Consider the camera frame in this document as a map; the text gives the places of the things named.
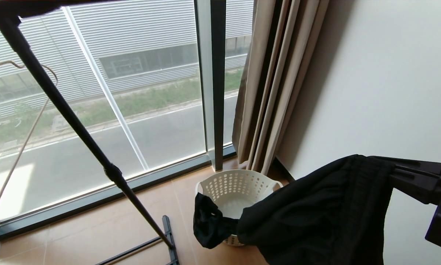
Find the black shorts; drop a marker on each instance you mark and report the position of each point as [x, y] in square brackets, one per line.
[316, 221]

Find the white laundry basket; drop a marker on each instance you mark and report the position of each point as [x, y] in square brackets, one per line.
[235, 187]

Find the black clothes rack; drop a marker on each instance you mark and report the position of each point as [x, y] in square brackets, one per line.
[113, 172]

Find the black garment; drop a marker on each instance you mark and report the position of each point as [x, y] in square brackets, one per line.
[209, 224]

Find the window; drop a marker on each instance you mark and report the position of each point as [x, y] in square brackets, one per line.
[150, 129]

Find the beige curtain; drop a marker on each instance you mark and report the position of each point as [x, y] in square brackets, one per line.
[271, 73]

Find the pink clothes hanger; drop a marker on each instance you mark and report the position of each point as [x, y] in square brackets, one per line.
[18, 157]

